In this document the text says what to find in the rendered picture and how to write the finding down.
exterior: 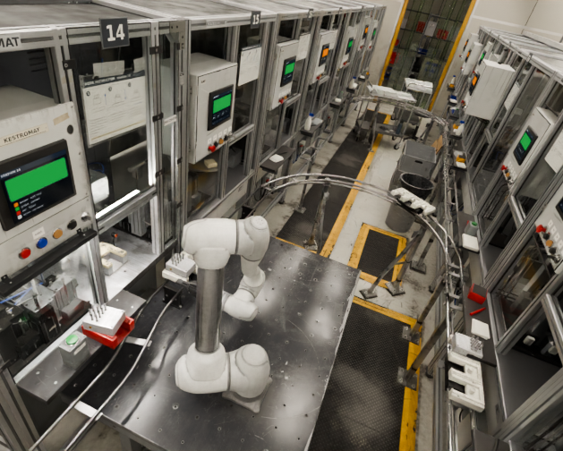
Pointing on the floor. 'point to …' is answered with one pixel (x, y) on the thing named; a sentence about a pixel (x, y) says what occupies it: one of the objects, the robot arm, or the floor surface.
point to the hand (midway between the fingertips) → (183, 283)
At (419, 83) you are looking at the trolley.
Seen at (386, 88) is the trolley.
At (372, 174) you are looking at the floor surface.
